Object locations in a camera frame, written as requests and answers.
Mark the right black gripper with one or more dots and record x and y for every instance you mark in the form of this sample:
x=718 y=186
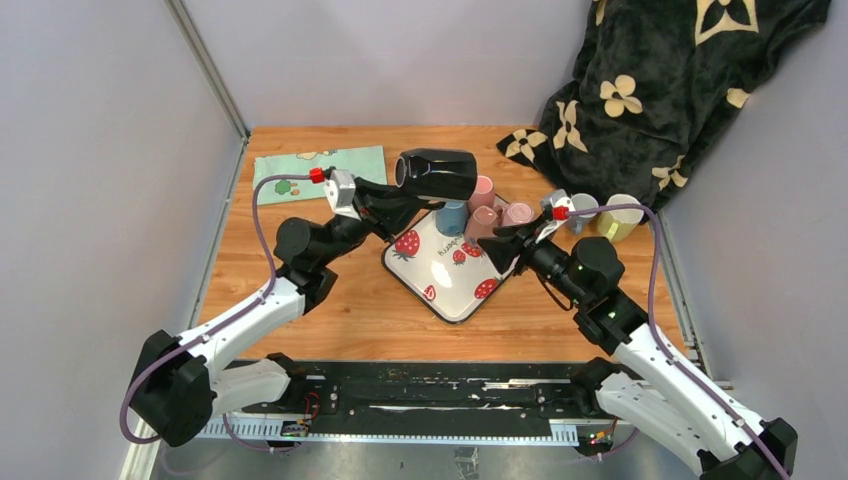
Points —
x=512 y=241

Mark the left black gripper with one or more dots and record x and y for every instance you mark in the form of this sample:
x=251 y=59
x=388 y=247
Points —
x=370 y=201

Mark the black glossy mug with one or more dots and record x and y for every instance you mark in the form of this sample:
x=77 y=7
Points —
x=436 y=174

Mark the grey-blue small mug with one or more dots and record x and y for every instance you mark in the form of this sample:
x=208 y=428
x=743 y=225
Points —
x=582 y=215

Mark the yellow-green faceted mug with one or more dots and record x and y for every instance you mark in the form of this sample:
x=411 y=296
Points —
x=616 y=225

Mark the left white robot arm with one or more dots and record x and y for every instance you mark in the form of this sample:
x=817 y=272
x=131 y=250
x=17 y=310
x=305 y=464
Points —
x=182 y=381

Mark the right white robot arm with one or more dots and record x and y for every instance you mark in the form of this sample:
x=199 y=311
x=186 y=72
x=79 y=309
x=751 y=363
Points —
x=644 y=380

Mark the light pink faceted mug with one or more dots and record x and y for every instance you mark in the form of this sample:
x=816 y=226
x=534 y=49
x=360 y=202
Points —
x=517 y=213

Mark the dusty pink faceted mug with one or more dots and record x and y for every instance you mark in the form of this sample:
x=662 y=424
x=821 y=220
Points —
x=481 y=223

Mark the pink tall mug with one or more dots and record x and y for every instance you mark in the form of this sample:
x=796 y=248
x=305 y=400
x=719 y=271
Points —
x=483 y=195

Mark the blue dotted mug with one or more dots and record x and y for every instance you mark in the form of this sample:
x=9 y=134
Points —
x=451 y=220

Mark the strawberry print white tray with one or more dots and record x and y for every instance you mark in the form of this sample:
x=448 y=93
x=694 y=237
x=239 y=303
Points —
x=452 y=277

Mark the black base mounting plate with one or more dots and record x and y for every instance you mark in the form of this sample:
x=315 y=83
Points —
x=443 y=401

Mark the black floral plush blanket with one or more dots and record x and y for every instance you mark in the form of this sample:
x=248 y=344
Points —
x=654 y=87

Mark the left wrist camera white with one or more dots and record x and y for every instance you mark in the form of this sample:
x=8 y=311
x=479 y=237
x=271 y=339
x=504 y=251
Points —
x=340 y=189

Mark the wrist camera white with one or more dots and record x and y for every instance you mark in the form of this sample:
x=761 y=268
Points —
x=557 y=207
x=340 y=189

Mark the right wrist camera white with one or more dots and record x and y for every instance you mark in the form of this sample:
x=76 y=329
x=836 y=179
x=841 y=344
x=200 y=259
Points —
x=557 y=207

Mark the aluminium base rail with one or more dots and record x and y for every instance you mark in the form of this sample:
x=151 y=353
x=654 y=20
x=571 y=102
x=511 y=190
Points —
x=279 y=432

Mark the aluminium frame post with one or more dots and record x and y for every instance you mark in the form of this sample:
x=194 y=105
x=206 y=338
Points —
x=194 y=40

